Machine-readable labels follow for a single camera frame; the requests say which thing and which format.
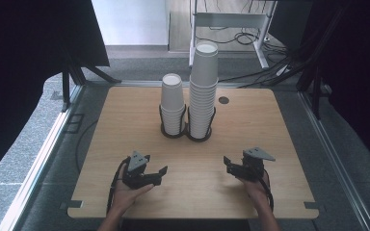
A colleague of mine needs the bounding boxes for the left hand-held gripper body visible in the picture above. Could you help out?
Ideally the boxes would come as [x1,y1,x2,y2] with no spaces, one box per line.
[121,150,155,191]

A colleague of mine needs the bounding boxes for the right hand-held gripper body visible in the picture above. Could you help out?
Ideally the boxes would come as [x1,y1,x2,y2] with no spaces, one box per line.
[235,146,277,182]

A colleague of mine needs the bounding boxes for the black wire double cup holder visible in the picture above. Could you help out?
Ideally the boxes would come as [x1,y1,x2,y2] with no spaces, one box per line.
[158,103,217,143]

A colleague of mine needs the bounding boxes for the stack of white paper cups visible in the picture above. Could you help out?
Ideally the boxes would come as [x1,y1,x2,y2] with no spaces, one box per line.
[188,40,220,140]
[159,72,187,137]

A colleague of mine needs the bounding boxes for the person's right hand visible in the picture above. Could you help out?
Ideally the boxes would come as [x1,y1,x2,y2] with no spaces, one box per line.
[237,172,272,210]

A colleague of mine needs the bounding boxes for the person's left hand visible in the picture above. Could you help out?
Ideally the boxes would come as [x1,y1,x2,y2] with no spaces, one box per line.
[111,178,155,216]

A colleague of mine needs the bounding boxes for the black metal stand legs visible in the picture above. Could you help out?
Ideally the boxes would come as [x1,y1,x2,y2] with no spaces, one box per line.
[61,62,122,114]
[296,64,323,120]

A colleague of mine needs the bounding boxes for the black curtain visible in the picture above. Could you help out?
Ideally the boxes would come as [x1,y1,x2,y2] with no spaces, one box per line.
[297,0,370,177]
[0,0,111,186]

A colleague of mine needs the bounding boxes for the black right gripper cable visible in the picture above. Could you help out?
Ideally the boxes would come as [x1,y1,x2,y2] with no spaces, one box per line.
[256,172,275,213]

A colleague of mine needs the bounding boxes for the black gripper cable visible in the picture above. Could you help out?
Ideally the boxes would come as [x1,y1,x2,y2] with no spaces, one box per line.
[256,172,275,213]
[106,156,132,215]

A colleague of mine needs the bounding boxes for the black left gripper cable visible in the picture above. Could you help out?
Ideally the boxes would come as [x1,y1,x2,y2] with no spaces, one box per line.
[106,156,132,215]

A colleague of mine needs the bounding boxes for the thin black floor cable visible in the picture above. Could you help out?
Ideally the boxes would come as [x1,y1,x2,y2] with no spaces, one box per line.
[74,118,99,175]

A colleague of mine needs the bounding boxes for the aluminium floor rail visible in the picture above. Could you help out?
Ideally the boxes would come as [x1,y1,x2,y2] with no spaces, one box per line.
[0,85,88,231]
[297,90,370,231]

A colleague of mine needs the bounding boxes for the bundle of black floor cables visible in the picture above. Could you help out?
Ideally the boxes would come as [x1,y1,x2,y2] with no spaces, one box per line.
[205,25,306,89]

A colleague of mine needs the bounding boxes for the white metal desk frame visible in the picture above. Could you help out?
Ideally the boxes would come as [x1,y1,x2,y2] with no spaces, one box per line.
[188,0,278,70]

